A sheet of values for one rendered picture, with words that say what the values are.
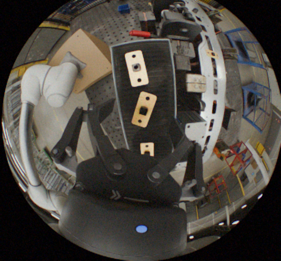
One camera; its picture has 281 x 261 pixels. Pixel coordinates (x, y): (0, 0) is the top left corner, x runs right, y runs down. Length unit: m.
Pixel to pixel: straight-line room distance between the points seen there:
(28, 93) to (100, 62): 0.46
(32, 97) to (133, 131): 0.47
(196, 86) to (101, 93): 0.66
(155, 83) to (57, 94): 0.38
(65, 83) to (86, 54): 0.22
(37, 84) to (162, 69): 0.49
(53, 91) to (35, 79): 0.15
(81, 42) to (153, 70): 0.45
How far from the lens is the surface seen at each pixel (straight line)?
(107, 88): 0.74
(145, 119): 0.23
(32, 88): 0.49
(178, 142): 0.16
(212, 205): 7.63
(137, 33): 0.26
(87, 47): 0.57
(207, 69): 0.47
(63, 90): 0.44
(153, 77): 0.21
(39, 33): 2.51
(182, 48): 0.34
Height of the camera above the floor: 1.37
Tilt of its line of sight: 65 degrees down
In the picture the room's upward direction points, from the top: 171 degrees counter-clockwise
